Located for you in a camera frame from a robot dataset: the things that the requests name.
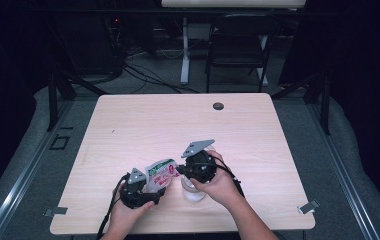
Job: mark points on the black equipment with red light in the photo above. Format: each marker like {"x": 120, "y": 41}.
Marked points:
{"x": 108, "y": 43}

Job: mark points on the white desk with white legs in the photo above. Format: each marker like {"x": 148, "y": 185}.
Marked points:
{"x": 233, "y": 3}

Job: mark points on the black curtain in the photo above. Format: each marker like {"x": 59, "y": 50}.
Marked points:
{"x": 8, "y": 83}
{"x": 368, "y": 83}

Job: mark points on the red and white plastic bag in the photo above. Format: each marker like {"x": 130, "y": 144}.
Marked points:
{"x": 163, "y": 173}

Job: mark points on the black folding chair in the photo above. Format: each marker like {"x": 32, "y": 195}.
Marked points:
{"x": 241, "y": 43}

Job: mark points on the person's left hand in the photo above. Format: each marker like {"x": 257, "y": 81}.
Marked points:
{"x": 123, "y": 216}

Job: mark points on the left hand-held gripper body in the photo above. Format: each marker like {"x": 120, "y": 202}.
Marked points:
{"x": 134, "y": 193}

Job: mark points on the grey table corner clip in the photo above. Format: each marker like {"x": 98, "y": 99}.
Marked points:
{"x": 308, "y": 206}
{"x": 56, "y": 211}

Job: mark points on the black tape strip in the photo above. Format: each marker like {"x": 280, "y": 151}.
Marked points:
{"x": 66, "y": 128}

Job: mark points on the aluminium floor rail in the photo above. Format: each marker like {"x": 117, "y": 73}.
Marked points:
{"x": 14, "y": 200}
{"x": 351, "y": 196}

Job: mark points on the person's right hand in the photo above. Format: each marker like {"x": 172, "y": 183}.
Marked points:
{"x": 221, "y": 190}

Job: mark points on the dark round table grommet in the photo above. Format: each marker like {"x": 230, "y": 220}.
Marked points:
{"x": 218, "y": 106}

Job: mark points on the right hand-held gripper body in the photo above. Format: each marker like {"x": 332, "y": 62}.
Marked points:
{"x": 199, "y": 166}

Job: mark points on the black metal stand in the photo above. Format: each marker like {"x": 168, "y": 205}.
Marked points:
{"x": 324, "y": 106}
{"x": 53, "y": 100}

